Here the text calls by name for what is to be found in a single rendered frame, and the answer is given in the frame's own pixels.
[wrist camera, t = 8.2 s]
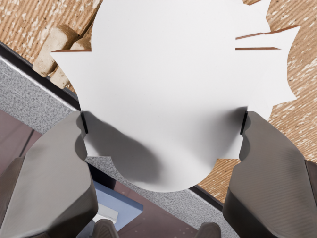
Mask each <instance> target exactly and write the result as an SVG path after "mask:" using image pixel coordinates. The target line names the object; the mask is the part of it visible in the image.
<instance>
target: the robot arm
mask: <svg viewBox="0 0 317 238"><path fill-rule="evenodd" d="M86 134H88V129H87V125H86V121H85V117H84V113H83V110H82V111H78V110H76V111H73V112H72V113H70V114H69V115H68V116H67V117H65V118H64V119H63V120H61V121H60V122H59V123H58V124H56V125H55V126H54V127H52V128H51V129H50V130H48V131H47V132H46V133H45V134H44V135H42V136H41V137H40V138H39V139H38V140H37V141H36V142H35V143H34V144H33V146H32V147H31V148H30V149H29V150H28V152H27V153H26V154H25V155H24V156H22V157H18V158H15V159H14V160H13V162H12V163H11V164H10V165H9V166H8V167H7V168H6V169H5V170H4V172H3V173H2V174H1V175H0V238H119V235H118V233H117V230H116V228H115V226H114V223H113V221H112V220H110V219H100V220H98V221H96V222H95V221H94V220H93V218H94V217H95V216H96V214H97V212H98V209H99V206H98V200H97V195H96V190H95V186H94V183H93V180H92V176H91V173H90V169H89V166H88V164H87V163H86V162H85V159H86V157H87V155H88V153H87V150H86V146H85V143H84V137H85V136H86ZM240 135H242V137H243V141H242V145H241V149H240V153H239V159H240V161H241V162H240V163H238V164H236V165H235V166H234V168H233V172H232V175H231V179H230V182H229V186H228V190H227V194H226V198H225V203H224V206H223V210H222V213H223V217H224V219H225V220H226V221H227V223H228V224H229V225H230V226H231V227H232V228H233V230H234V231H235V232H236V233H237V234H238V236H239V237H240V238H317V163H316V162H313V161H308V160H306V158H305V157H304V156H303V154H302V153H301V152H300V151H299V149H298V148H297V147H296V146H295V145H294V144H293V143H292V142H291V141H290V140H289V139H288V138H287V137H286V136H285V135H284V134H283V133H282V132H280V131H279V130H278V129H277V128H275V127H274V126H273V125H272V124H270V123H269V122H268V121H267V120H265V119H264V118H263V117H262V116H260V115H259V114H258V113H256V112H255V111H245V114H244V119H243V123H242V128H241V131H240ZM194 238H221V229H220V227H219V225H218V224H216V223H215V222H204V223H202V224H201V226H200V228H199V230H198V232H197V233H196V235H195V237H194Z"/></svg>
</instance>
